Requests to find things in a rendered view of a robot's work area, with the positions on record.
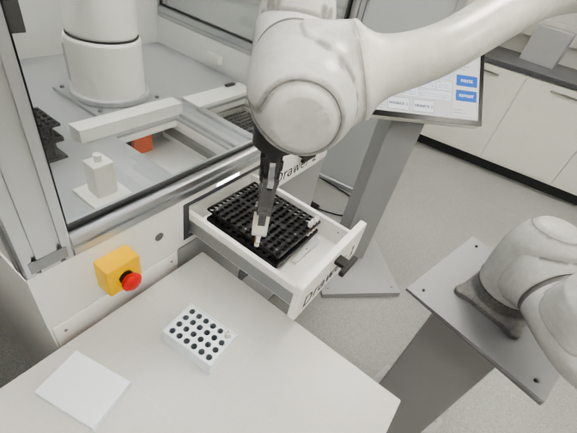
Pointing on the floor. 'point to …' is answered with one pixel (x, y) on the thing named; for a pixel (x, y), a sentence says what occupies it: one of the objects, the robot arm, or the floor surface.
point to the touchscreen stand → (373, 210)
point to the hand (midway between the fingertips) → (261, 218)
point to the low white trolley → (288, 414)
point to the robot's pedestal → (431, 377)
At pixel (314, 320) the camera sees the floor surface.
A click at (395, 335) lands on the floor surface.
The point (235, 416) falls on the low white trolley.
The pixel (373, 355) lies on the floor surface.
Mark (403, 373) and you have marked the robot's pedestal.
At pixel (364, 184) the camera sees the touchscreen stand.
